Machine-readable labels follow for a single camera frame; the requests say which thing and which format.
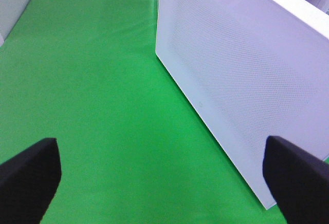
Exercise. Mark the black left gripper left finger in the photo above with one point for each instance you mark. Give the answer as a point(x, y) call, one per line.
point(29, 181)

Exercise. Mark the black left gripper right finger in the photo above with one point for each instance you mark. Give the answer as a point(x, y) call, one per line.
point(297, 180)

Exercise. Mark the green table cloth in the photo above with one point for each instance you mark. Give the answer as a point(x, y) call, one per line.
point(133, 149)

